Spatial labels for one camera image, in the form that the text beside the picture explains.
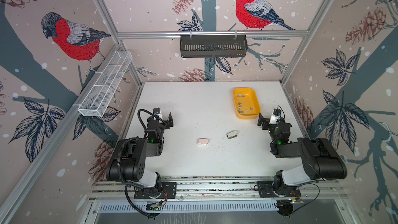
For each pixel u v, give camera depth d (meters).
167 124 0.81
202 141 0.90
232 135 0.90
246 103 1.09
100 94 0.74
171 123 0.85
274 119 0.80
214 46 1.06
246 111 1.04
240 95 1.13
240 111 1.05
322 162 0.45
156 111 0.78
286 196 0.71
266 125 0.84
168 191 0.73
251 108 1.05
